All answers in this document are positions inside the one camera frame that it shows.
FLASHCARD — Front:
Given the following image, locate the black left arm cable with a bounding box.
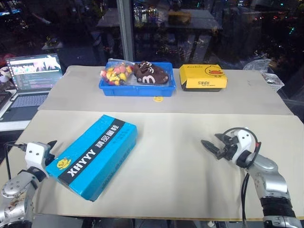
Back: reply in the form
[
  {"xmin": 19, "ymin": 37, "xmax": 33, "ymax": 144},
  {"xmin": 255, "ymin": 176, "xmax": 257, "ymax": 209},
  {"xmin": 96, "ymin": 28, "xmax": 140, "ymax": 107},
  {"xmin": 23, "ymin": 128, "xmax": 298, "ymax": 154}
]
[{"xmin": 4, "ymin": 141, "xmax": 27, "ymax": 181}]

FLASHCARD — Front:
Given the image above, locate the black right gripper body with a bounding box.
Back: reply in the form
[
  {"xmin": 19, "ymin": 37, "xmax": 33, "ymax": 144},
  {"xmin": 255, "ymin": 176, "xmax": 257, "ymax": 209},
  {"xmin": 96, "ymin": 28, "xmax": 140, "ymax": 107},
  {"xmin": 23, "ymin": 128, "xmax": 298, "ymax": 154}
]
[{"xmin": 217, "ymin": 135, "xmax": 238, "ymax": 162}]

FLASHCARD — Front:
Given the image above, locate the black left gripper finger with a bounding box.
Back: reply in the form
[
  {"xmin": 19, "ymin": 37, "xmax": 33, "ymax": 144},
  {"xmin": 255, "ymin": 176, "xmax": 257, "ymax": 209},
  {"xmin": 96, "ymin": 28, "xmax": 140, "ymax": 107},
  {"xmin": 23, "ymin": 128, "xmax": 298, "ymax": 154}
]
[{"xmin": 46, "ymin": 140, "xmax": 58, "ymax": 153}]

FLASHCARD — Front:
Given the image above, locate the bag of colourful candies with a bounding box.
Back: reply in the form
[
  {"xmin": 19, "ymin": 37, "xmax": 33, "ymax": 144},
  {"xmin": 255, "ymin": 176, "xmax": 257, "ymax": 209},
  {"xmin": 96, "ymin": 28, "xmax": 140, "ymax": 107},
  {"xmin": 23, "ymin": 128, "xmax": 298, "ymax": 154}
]
[{"xmin": 99, "ymin": 58, "xmax": 135, "ymax": 86}]

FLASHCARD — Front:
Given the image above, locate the clear crumpled plastic bag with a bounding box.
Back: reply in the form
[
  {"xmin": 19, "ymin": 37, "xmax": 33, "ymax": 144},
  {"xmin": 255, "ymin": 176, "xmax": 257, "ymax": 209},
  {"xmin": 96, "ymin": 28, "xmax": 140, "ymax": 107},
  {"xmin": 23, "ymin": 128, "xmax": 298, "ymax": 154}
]
[{"xmin": 243, "ymin": 58, "xmax": 273, "ymax": 75}]

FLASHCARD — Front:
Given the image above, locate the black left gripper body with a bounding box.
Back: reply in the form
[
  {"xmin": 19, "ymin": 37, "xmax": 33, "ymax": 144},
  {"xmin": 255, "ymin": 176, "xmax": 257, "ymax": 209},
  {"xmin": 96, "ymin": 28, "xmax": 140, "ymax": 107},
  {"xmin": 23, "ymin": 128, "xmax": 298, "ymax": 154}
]
[{"xmin": 44, "ymin": 151, "xmax": 57, "ymax": 167}]

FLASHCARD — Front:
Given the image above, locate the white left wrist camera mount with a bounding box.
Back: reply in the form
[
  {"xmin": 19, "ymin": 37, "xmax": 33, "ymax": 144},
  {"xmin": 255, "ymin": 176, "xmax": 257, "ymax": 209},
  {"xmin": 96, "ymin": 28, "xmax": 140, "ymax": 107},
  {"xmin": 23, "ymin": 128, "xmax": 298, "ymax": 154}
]
[{"xmin": 24, "ymin": 142, "xmax": 52, "ymax": 177}]

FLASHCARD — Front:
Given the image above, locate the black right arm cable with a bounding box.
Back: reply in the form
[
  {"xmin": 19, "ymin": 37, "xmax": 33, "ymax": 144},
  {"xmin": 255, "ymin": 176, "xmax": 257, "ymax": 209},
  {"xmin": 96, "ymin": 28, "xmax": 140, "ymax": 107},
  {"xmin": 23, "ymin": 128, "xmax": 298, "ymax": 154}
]
[{"xmin": 223, "ymin": 127, "xmax": 262, "ymax": 223}]

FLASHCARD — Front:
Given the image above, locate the open grey laptop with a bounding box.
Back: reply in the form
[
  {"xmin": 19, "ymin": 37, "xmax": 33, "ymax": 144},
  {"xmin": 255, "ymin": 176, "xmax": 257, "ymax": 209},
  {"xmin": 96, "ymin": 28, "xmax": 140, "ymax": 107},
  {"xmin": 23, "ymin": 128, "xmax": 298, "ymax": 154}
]
[{"xmin": 0, "ymin": 54, "xmax": 64, "ymax": 122}]

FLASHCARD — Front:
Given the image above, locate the brown chocolate candy bag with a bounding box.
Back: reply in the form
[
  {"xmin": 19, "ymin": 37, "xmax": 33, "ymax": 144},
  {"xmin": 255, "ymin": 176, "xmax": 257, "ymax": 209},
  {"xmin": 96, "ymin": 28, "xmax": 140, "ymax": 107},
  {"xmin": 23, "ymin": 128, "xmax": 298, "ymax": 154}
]
[{"xmin": 132, "ymin": 61, "xmax": 171, "ymax": 85}]

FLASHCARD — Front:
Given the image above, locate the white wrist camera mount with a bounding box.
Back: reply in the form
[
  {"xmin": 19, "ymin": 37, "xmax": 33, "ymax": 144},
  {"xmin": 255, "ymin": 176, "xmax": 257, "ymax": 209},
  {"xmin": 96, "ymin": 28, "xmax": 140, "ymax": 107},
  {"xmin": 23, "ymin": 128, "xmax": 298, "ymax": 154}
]
[
  {"xmin": 233, "ymin": 129, "xmax": 256, "ymax": 155},
  {"xmin": 24, "ymin": 142, "xmax": 52, "ymax": 177}
]

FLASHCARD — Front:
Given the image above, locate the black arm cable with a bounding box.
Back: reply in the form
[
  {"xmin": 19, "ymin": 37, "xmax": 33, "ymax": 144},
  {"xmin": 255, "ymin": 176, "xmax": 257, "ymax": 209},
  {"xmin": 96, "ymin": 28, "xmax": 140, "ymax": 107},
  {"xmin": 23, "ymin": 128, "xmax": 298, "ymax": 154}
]
[
  {"xmin": 223, "ymin": 127, "xmax": 262, "ymax": 223},
  {"xmin": 4, "ymin": 141, "xmax": 27, "ymax": 181}
]

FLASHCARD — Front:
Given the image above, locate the yellow duck print box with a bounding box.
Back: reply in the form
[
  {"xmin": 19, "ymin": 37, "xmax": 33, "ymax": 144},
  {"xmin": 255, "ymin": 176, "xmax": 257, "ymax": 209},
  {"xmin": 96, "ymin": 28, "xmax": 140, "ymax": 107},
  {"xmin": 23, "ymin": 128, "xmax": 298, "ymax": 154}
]
[{"xmin": 179, "ymin": 63, "xmax": 228, "ymax": 92}]

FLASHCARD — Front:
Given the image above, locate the blue plastic tray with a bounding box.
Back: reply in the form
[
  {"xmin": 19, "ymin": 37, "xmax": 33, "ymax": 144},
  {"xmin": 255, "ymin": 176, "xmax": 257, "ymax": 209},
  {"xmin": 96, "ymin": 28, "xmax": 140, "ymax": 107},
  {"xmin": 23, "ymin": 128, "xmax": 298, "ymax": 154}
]
[{"xmin": 98, "ymin": 62, "xmax": 177, "ymax": 97}]

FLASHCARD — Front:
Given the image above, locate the long blue cardboard box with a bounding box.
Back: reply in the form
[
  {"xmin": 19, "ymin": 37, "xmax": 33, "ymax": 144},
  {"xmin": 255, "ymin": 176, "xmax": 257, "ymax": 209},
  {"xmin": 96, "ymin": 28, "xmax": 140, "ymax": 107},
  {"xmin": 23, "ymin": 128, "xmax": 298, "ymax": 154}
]
[{"xmin": 45, "ymin": 114, "xmax": 138, "ymax": 202}]

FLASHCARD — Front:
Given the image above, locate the large beige table mat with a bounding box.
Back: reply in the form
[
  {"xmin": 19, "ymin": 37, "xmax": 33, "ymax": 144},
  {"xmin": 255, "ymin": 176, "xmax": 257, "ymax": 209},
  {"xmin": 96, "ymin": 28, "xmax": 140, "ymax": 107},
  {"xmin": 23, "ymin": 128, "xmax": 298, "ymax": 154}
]
[{"xmin": 7, "ymin": 110, "xmax": 304, "ymax": 221}]

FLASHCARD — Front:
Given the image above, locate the grey beige table mat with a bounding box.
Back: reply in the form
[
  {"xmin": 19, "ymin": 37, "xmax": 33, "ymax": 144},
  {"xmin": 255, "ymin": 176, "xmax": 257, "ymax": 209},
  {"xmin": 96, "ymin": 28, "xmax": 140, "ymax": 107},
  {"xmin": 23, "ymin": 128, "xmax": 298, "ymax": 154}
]
[{"xmin": 38, "ymin": 65, "xmax": 294, "ymax": 116}]

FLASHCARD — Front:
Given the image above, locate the white mesh basket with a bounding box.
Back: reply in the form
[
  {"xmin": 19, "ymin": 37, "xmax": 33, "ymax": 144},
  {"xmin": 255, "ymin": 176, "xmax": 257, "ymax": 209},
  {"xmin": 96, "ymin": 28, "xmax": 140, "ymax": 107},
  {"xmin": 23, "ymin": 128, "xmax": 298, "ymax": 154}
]
[{"xmin": 262, "ymin": 72, "xmax": 285, "ymax": 92}]

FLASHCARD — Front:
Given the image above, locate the grey window frame post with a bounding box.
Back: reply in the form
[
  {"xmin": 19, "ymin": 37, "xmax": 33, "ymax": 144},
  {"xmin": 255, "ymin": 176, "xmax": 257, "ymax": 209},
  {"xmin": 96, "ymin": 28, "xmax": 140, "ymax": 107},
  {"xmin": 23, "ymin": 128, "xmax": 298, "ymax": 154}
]
[{"xmin": 117, "ymin": 0, "xmax": 134, "ymax": 63}]

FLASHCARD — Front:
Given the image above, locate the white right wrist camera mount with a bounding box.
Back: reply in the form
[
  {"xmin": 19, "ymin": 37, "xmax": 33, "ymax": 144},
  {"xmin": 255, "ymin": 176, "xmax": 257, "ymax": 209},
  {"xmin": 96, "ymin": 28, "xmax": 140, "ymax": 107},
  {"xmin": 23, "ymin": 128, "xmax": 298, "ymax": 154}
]
[{"xmin": 233, "ymin": 129, "xmax": 256, "ymax": 155}]

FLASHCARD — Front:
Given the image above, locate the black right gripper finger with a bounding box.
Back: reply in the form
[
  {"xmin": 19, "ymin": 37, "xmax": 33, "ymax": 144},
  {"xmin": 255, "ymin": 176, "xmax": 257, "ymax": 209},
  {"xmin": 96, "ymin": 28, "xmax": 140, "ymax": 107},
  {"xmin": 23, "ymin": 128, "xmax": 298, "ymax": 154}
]
[
  {"xmin": 201, "ymin": 139, "xmax": 223, "ymax": 160},
  {"xmin": 214, "ymin": 133, "xmax": 230, "ymax": 143}
]

